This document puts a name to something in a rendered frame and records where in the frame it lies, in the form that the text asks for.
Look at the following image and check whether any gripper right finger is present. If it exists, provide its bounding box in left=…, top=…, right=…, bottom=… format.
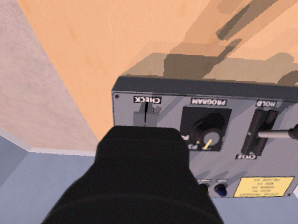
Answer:
left=146, top=102, right=158, bottom=127

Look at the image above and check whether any grey control panel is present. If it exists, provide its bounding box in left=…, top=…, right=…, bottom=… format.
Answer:
left=111, top=77, right=298, bottom=198

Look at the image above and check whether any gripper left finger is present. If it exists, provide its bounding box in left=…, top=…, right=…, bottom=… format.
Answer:
left=133, top=102, right=147, bottom=127

